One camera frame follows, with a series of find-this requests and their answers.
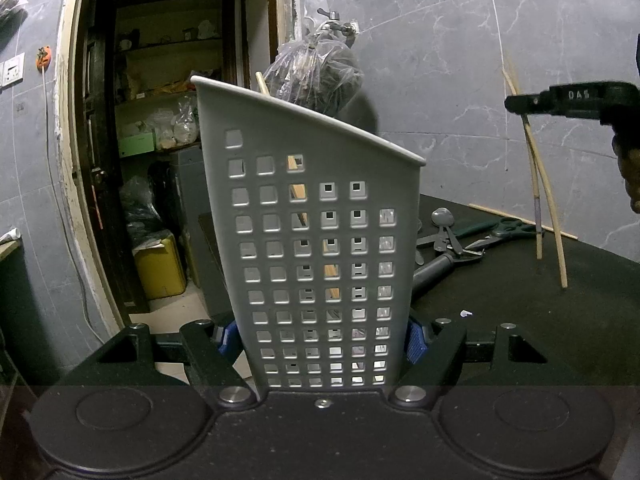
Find white door frame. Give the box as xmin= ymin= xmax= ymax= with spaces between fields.
xmin=54 ymin=0 xmax=301 ymax=333

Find black-handled kitchen tool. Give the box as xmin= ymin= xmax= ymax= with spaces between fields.
xmin=411 ymin=250 xmax=485 ymax=301

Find green-handled scissors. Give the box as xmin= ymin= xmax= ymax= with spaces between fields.
xmin=464 ymin=216 xmax=540 ymax=256

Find white cable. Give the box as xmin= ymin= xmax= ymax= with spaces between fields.
xmin=42 ymin=67 xmax=106 ymax=346

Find yellow jerry can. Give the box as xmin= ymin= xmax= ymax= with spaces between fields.
xmin=132 ymin=230 xmax=187 ymax=301

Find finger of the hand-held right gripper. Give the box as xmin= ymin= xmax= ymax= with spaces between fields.
xmin=504 ymin=81 xmax=640 ymax=124

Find clear plastic bag on shelf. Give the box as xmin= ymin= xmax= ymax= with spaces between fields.
xmin=150 ymin=95 xmax=201 ymax=151

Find dark grey cabinet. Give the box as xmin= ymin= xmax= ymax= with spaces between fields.
xmin=167 ymin=145 xmax=236 ymax=321

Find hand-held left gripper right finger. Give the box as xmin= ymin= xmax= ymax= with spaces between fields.
xmin=387 ymin=317 xmax=549 ymax=408

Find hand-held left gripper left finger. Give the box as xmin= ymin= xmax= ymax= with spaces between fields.
xmin=95 ymin=319 xmax=256 ymax=408

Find clear hanging plastic bag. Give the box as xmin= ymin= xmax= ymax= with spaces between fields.
xmin=300 ymin=0 xmax=326 ymax=41

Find wooden storage shelves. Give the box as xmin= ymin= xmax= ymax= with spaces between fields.
xmin=114 ymin=0 xmax=236 ymax=161

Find white wall switch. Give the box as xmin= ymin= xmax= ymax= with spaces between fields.
xmin=0 ymin=52 xmax=26 ymax=88

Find plastic bag of dark contents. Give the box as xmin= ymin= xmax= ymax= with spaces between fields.
xmin=262 ymin=35 xmax=364 ymax=121

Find grey perforated utensil basket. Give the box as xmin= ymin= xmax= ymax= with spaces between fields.
xmin=190 ymin=75 xmax=427 ymax=401

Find dark wooden door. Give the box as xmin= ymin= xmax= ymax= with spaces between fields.
xmin=75 ymin=0 xmax=151 ymax=313

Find dark hanging bag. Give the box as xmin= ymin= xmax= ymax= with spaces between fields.
xmin=0 ymin=0 xmax=28 ymax=26

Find green box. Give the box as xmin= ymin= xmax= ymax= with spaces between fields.
xmin=118 ymin=132 xmax=156 ymax=158

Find person's right hand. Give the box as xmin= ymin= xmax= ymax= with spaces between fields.
xmin=612 ymin=122 xmax=640 ymax=214

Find metal wall tap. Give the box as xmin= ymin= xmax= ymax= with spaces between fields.
xmin=317 ymin=8 xmax=361 ymax=46

